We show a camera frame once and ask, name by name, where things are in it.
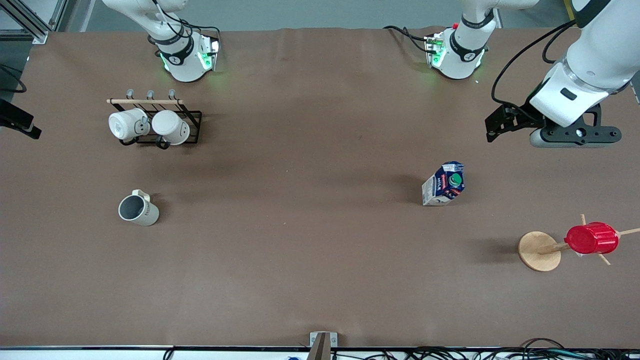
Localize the aluminium frame profile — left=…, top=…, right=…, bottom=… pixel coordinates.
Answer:
left=0, top=0, right=68, bottom=45

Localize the black cable bundle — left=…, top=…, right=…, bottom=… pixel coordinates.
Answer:
left=330, top=338, right=640, bottom=360

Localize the blue white milk carton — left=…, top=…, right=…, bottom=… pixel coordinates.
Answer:
left=421, top=161, right=466, bottom=207

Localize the metal bracket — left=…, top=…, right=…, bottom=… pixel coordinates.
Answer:
left=306, top=331, right=338, bottom=360

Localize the wooden mug tree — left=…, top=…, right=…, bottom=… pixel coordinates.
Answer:
left=518, top=214, right=640, bottom=273

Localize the grey ceramic mug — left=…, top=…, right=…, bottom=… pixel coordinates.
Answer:
left=118, top=189, right=160, bottom=227

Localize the white mug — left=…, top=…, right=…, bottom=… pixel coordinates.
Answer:
left=108, top=108, right=151, bottom=142
left=151, top=110, right=191, bottom=146

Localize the black wire mug rack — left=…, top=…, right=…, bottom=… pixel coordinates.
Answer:
left=106, top=89, right=203, bottom=150

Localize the red plastic cup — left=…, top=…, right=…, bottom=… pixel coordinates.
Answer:
left=564, top=222, right=620, bottom=255

